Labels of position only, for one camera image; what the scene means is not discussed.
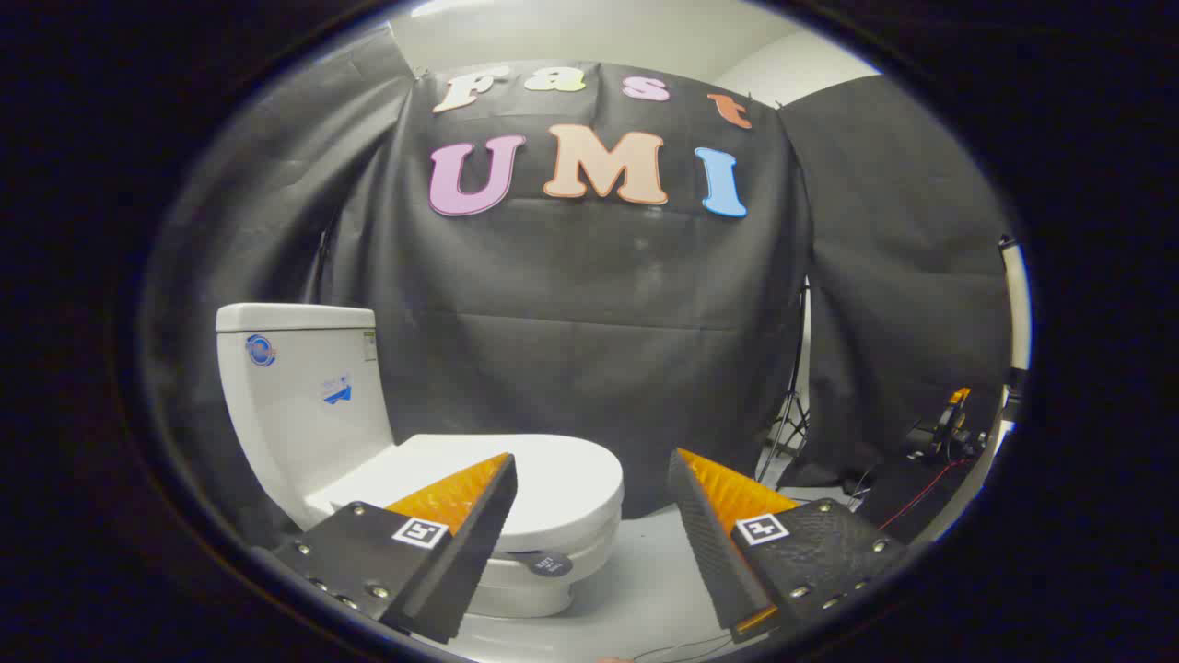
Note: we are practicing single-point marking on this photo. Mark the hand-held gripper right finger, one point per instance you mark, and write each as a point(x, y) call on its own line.
point(709, 543)

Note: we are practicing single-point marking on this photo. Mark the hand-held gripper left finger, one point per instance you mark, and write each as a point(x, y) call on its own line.
point(470, 562)

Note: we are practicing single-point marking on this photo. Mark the white toilet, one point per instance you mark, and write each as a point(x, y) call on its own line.
point(295, 414)

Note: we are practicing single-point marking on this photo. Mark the white toilet tank lid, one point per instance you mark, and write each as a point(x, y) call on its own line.
point(295, 318)

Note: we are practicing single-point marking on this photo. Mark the black light stand tripod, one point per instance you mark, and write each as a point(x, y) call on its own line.
point(789, 419)

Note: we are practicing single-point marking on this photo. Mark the black backdrop cloth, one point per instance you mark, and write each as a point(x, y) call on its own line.
point(589, 322)

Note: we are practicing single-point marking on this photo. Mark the plain black cloth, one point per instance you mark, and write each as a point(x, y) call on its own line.
point(258, 203)
point(903, 276)

